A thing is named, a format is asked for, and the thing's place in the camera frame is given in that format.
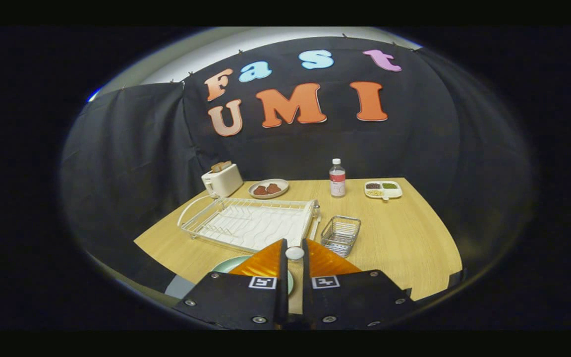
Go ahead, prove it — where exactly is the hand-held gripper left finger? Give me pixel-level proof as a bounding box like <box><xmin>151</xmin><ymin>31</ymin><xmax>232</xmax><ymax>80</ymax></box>
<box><xmin>174</xmin><ymin>239</ymin><xmax>288</xmax><ymax>330</ymax></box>

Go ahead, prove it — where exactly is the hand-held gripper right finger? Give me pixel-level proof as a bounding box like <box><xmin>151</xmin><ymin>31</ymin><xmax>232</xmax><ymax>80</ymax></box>
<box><xmin>301</xmin><ymin>239</ymin><xmax>417</xmax><ymax>330</ymax></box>

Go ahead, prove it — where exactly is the light green plate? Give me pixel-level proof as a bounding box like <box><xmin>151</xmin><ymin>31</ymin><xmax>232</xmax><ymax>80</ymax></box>
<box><xmin>211</xmin><ymin>255</ymin><xmax>294</xmax><ymax>296</ymax></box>

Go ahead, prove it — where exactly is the metal wire basket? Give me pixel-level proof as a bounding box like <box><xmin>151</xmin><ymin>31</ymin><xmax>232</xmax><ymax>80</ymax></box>
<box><xmin>320</xmin><ymin>215</ymin><xmax>361</xmax><ymax>258</ymax></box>

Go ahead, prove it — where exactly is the white wire dish rack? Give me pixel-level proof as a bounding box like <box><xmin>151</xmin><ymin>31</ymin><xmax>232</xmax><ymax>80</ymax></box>
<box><xmin>177</xmin><ymin>196</ymin><xmax>322</xmax><ymax>253</ymax></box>

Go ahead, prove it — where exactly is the beige small plate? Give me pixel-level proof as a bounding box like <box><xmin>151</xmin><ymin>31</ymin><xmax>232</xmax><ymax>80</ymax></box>
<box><xmin>248</xmin><ymin>178</ymin><xmax>289</xmax><ymax>199</ymax></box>

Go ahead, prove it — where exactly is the clear bottle with red label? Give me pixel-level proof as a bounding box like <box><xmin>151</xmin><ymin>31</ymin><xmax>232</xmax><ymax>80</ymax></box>
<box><xmin>329</xmin><ymin>158</ymin><xmax>346</xmax><ymax>198</ymax></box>

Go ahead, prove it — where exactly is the white toaster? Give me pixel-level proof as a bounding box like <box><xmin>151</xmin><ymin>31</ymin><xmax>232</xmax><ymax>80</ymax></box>
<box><xmin>201</xmin><ymin>164</ymin><xmax>244</xmax><ymax>198</ymax></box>

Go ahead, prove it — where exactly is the white divided tray with beans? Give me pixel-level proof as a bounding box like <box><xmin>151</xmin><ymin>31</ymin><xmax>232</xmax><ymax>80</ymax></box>
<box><xmin>364</xmin><ymin>180</ymin><xmax>403</xmax><ymax>201</ymax></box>

